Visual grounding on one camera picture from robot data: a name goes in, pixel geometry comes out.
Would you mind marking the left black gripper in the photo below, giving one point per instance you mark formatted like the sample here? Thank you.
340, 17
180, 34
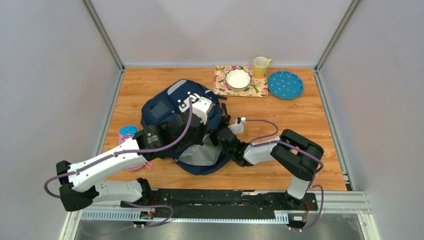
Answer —
203, 130

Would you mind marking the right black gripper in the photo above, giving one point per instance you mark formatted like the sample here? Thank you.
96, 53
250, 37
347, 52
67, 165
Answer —
230, 129

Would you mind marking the navy blue school backpack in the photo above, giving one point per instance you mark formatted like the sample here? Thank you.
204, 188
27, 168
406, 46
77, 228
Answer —
169, 114

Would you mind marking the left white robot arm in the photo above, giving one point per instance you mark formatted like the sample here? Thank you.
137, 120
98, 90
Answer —
84, 183

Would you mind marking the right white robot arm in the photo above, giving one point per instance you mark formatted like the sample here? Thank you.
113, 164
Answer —
296, 153

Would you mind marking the pink cartoon pencil case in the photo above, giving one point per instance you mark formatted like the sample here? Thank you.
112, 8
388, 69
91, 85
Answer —
126, 133

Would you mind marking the floral placemat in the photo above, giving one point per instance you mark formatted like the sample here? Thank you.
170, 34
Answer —
257, 87

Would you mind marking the white scalloped bowl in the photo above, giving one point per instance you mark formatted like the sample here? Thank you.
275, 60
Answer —
238, 79

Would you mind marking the blue polka dot plate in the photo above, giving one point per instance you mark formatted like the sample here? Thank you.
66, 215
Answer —
285, 85

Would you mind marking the yellow mug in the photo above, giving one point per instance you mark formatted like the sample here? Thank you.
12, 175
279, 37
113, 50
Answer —
260, 67

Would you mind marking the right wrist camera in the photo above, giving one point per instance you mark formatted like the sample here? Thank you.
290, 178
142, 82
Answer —
239, 126

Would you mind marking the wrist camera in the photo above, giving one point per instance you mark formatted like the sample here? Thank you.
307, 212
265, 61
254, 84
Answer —
201, 107
239, 126

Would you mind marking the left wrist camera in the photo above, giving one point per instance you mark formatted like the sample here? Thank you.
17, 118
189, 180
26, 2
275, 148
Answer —
201, 107

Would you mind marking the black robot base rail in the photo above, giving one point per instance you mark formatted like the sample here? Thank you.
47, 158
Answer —
227, 205

